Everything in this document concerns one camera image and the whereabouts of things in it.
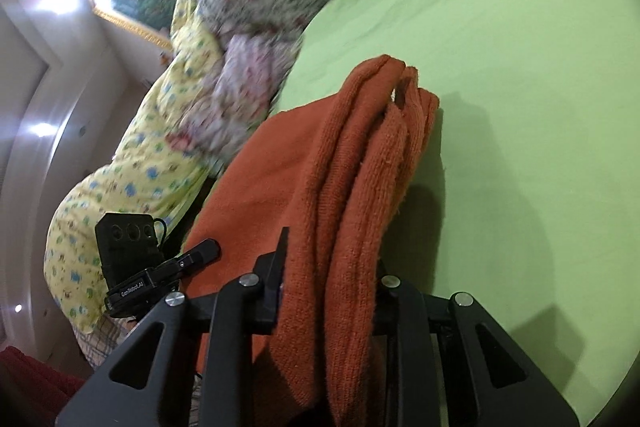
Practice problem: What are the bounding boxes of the rust orange knit sweater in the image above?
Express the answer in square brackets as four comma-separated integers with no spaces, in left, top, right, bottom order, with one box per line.
[186,55,438,426]

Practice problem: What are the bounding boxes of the yellow cartoon print blanket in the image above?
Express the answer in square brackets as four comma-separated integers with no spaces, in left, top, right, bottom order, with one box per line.
[43,0,221,335]

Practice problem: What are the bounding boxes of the black camera box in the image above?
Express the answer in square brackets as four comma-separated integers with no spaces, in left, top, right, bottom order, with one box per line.
[94,212,164,289]

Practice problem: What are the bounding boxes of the pink purple floral cloth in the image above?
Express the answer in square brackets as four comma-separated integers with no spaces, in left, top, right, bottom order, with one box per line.
[167,34,302,171]

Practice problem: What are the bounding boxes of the light green bed sheet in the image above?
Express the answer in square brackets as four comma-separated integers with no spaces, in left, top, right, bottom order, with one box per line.
[271,0,639,425]

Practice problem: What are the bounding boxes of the plaid mattress cover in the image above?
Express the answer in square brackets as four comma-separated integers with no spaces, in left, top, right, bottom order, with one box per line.
[73,315,136,371]

